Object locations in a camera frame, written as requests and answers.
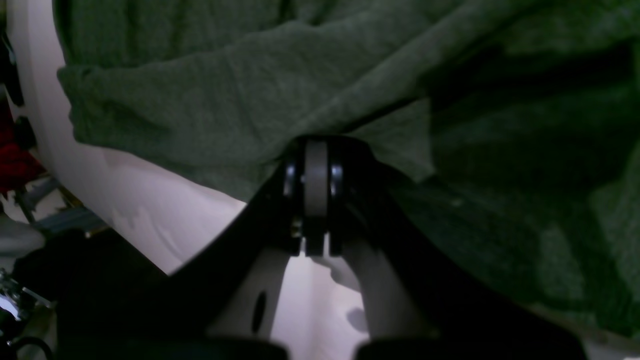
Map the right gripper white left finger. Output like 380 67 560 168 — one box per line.
55 137 318 360

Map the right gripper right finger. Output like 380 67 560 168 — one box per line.
316 136 587 360

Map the dark green t-shirt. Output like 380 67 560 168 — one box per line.
52 0 639 341

